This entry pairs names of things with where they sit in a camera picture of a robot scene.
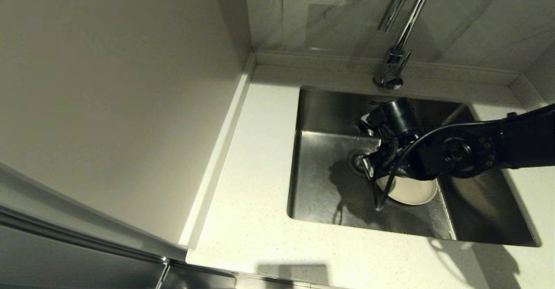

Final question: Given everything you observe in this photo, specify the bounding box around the round metal drain strainer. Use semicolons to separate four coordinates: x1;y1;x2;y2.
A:
347;149;370;177

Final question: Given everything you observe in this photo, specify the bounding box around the cream round plate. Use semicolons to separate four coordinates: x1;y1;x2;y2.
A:
376;175;438;206

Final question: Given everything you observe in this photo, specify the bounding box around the chrome gooseneck faucet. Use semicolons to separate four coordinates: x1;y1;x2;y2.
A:
372;0;435;91

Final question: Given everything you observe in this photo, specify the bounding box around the grey metal cabinet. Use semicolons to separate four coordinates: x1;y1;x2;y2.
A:
0;161;238;289

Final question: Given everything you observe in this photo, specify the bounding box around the stainless steel sink basin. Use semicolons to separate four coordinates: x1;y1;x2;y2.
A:
286;86;540;248

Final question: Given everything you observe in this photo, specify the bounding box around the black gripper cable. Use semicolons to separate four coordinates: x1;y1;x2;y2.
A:
374;118;516;212

